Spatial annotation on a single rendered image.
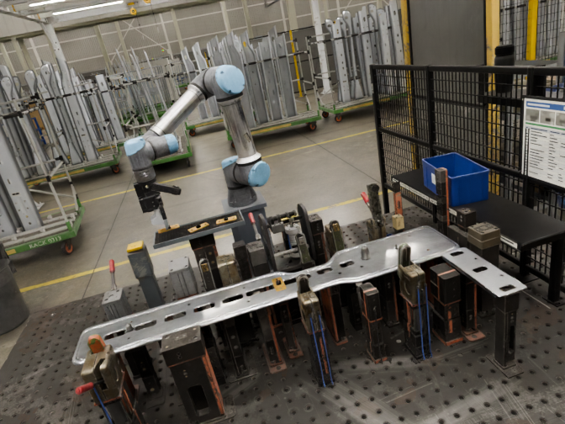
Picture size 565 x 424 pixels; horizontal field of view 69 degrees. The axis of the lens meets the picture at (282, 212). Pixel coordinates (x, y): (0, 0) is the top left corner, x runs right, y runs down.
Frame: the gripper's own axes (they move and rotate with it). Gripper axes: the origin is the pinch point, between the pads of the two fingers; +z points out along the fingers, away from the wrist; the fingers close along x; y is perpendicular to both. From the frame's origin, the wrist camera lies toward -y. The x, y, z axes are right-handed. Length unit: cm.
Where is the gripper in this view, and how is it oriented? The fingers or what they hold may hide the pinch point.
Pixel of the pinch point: (167, 225)
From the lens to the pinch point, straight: 169.6
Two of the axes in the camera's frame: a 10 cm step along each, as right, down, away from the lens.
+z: 1.9, 9.1, 3.8
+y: -9.1, 3.1, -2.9
